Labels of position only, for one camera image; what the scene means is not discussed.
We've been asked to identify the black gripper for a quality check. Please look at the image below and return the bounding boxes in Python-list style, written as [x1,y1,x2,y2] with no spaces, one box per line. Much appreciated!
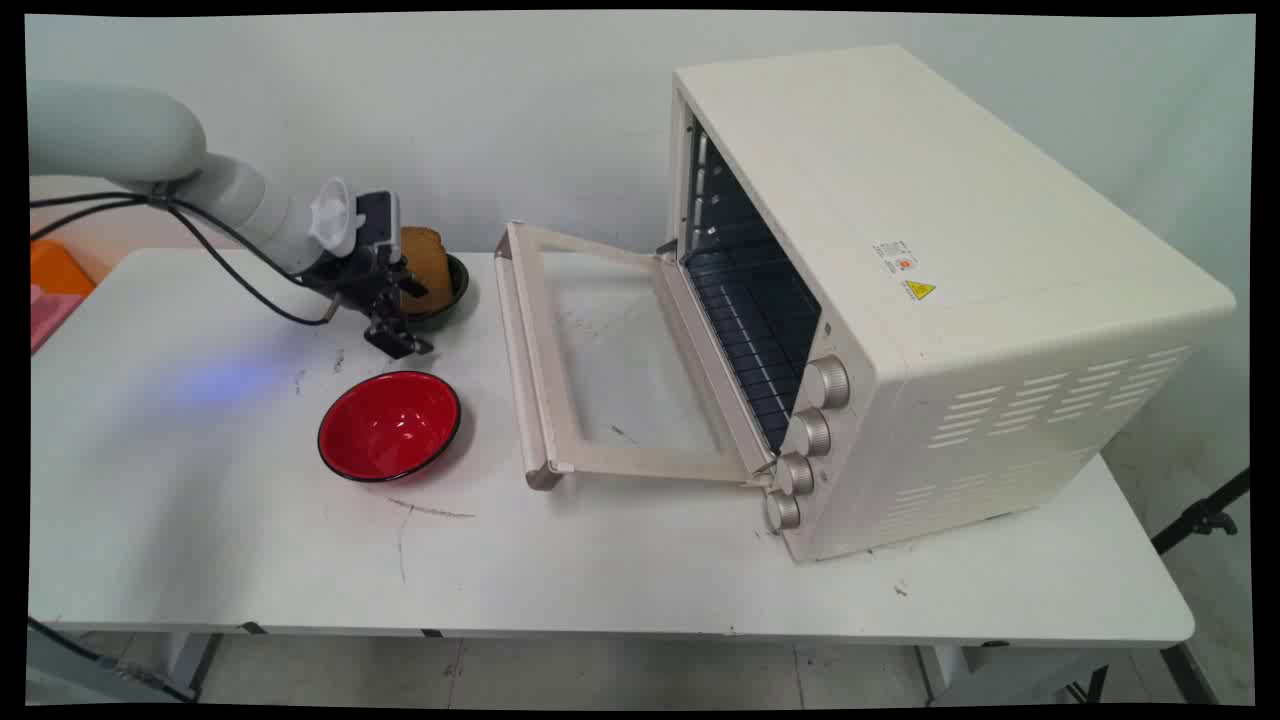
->
[300,243,436,360]

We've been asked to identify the dark green bowl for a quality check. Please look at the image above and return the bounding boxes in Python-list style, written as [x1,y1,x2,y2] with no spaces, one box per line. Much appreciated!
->
[398,252,471,333]

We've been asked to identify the brown bread slice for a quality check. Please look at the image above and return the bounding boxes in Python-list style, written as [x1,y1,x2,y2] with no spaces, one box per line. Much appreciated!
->
[399,227,457,317]

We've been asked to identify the red bowl with black rim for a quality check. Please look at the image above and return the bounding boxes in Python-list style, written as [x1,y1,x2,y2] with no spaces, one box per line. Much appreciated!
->
[317,370,463,484]

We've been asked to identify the orange box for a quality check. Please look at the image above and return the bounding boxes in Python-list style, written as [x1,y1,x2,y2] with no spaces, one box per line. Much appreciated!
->
[30,239,97,298]

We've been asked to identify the pink box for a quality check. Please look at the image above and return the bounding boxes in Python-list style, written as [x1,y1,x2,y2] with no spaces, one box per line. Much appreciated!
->
[30,284,84,353]

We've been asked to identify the white table leg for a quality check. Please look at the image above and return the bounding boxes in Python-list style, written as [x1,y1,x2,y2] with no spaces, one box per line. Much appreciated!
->
[915,645,976,701]
[160,632,225,697]

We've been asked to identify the large silver oven knob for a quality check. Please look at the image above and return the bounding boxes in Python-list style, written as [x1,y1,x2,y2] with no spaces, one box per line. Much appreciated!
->
[803,356,852,410]

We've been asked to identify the cream toaster oven body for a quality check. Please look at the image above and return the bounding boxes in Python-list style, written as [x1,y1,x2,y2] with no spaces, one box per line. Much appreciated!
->
[664,44,1239,564]

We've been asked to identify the black tripod stand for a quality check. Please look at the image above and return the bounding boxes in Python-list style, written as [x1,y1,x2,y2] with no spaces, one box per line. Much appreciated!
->
[1150,468,1252,557]

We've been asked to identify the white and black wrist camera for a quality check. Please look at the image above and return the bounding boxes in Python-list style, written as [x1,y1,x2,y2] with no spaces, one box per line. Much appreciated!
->
[308,178,403,263]

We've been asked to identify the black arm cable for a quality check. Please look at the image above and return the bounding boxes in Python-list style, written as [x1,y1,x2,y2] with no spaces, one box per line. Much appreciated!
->
[29,192,343,327]

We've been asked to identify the glass oven door with handle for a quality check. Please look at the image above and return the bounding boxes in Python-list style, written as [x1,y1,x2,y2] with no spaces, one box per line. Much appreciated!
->
[493,220,779,492]

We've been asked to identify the metal oven wire rack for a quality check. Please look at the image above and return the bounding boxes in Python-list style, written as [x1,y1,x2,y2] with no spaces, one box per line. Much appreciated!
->
[684,245,823,453]

